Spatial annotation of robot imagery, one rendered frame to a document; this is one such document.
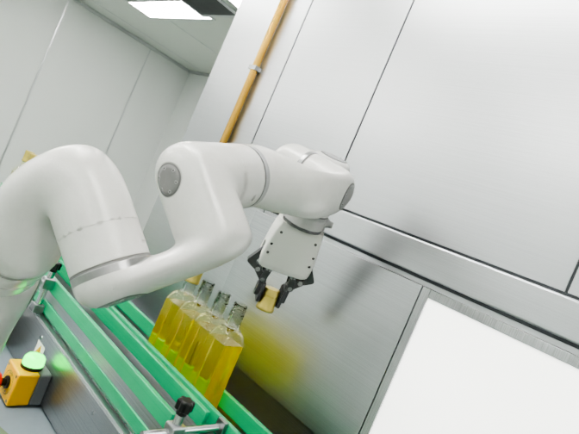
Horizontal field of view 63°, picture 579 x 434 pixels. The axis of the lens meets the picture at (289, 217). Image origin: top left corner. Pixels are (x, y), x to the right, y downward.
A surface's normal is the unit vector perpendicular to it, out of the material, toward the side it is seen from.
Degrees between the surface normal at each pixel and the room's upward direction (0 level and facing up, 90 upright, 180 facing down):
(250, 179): 73
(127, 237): 52
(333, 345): 90
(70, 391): 90
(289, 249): 107
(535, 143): 90
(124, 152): 90
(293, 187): 100
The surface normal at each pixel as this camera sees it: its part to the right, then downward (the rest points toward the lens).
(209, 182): 0.44, -0.26
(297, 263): 0.10, 0.41
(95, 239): 0.16, -0.17
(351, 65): -0.62, -0.26
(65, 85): 0.68, 0.30
